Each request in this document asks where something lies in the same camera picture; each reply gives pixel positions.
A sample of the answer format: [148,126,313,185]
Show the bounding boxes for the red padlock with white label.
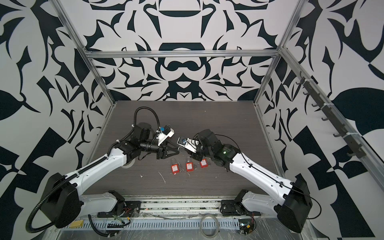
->
[200,158,209,168]

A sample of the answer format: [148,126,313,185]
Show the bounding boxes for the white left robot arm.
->
[26,107,179,233]

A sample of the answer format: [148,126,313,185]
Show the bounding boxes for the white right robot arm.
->
[180,129,316,233]

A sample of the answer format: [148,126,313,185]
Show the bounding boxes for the roll of clear tape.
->
[121,159,136,169]

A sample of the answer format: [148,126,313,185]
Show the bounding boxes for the green lit circuit board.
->
[239,218,257,236]

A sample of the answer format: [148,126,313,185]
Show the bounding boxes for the yellow connector block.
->
[69,220,84,229]

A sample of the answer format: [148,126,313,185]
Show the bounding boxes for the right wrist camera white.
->
[177,137,199,153]

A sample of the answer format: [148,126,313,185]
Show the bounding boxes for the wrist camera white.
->
[177,137,199,153]
[156,125,175,146]

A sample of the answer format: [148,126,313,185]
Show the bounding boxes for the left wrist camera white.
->
[156,125,175,146]

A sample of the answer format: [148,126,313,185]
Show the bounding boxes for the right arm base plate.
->
[220,200,262,217]

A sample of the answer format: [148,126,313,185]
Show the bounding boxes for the coiled clear cable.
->
[199,212,220,239]

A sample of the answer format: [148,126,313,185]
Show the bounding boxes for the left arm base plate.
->
[97,201,142,218]

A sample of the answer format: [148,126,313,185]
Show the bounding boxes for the white perforated cable duct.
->
[59,218,244,231]

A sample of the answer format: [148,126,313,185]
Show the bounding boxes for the black hook rail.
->
[298,76,367,159]

